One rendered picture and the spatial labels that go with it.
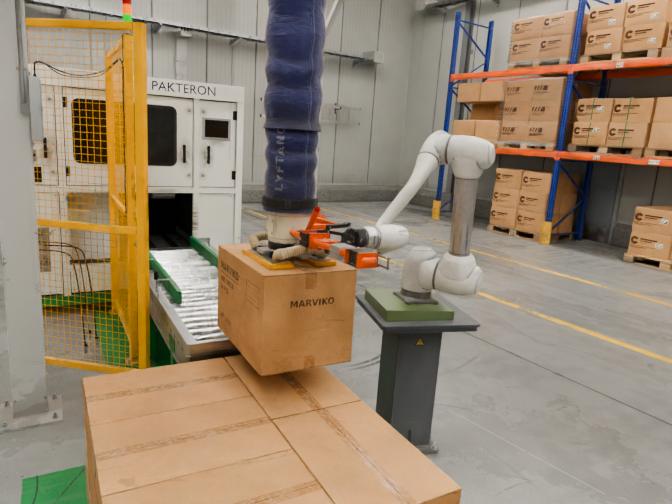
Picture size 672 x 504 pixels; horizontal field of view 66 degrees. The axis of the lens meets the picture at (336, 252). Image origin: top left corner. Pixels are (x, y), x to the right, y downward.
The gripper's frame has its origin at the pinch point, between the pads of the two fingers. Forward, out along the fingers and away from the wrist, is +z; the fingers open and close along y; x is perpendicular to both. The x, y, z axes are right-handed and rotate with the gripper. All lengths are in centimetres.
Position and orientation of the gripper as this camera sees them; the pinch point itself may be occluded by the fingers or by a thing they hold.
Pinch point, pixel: (316, 239)
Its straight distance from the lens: 196.4
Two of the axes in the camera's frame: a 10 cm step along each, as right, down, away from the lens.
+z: -8.7, 0.4, -4.8
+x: -4.8, -2.2, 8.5
